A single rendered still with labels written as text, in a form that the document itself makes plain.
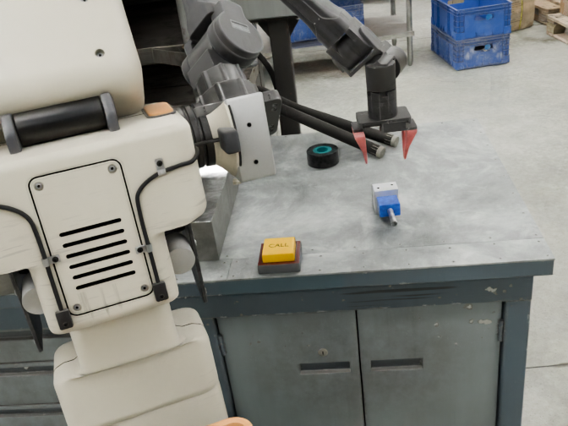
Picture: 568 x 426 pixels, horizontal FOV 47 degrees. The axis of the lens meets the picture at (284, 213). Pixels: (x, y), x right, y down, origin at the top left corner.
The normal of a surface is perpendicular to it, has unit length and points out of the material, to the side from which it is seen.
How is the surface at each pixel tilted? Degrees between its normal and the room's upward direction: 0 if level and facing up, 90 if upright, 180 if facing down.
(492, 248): 0
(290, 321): 90
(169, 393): 82
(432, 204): 0
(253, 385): 90
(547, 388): 0
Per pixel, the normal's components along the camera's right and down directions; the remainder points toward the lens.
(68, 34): 0.17, -0.28
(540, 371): -0.12, -0.89
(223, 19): 0.60, -0.51
